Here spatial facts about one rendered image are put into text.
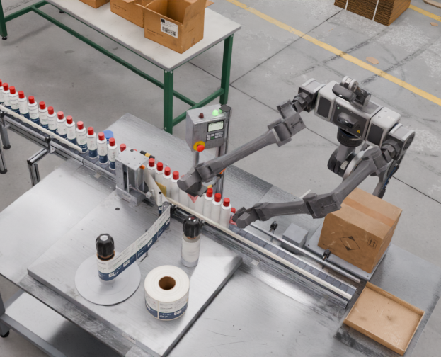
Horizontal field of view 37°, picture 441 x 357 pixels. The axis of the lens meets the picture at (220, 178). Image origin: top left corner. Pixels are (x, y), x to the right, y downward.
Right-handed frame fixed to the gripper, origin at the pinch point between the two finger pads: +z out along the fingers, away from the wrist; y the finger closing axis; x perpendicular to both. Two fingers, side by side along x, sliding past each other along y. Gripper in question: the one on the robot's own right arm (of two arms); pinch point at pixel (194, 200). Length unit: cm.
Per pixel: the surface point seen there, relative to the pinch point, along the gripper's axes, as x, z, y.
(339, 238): 38, 20, 62
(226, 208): 17.0, 14.4, 8.6
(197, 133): 19.0, -22.0, -12.5
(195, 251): -10.6, 20.5, 9.0
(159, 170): 18.2, 13.1, -33.5
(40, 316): -46, 97, -69
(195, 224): -10.8, 2.0, 7.8
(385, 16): 412, 104, -43
